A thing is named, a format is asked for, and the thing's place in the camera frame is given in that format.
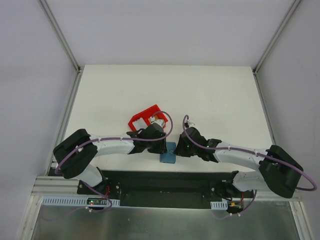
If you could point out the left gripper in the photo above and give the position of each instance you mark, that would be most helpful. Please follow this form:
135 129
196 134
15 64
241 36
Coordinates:
162 146

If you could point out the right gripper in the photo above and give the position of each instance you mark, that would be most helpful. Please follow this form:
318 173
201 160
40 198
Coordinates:
180 147

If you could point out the blue leather card holder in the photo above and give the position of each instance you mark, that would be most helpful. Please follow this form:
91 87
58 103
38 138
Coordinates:
169 157

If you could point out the red plastic bin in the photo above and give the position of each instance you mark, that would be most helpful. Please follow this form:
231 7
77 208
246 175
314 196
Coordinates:
146 114

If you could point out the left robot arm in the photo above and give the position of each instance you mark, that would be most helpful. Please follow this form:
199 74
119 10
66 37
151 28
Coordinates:
74 155

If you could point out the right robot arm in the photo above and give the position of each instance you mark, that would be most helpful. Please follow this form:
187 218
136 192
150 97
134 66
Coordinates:
270 168

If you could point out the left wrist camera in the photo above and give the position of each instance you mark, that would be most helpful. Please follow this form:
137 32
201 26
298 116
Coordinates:
157 122

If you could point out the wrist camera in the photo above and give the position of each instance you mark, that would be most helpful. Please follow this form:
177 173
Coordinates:
157 122
188 124

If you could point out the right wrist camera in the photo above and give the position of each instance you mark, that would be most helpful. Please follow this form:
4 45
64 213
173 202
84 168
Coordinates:
188 124

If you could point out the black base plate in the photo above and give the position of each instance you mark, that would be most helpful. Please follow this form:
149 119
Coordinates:
179 190

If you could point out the right white cable duct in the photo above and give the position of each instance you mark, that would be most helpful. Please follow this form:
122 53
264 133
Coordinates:
219 205

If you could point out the white cable duct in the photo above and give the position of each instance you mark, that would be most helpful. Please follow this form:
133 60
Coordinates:
219 205
70 201

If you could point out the right aluminium frame post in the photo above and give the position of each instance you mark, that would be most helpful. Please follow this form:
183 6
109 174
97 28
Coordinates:
277 34

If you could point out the aluminium frame post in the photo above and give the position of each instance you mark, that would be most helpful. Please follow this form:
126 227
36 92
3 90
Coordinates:
59 34
277 34

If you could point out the aluminium front rail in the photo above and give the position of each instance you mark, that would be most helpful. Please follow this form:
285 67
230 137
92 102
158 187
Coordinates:
54 186

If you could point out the left white cable duct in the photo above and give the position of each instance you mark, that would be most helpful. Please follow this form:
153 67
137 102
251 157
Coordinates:
70 201

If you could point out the left aluminium frame post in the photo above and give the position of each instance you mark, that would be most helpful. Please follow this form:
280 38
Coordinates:
59 34

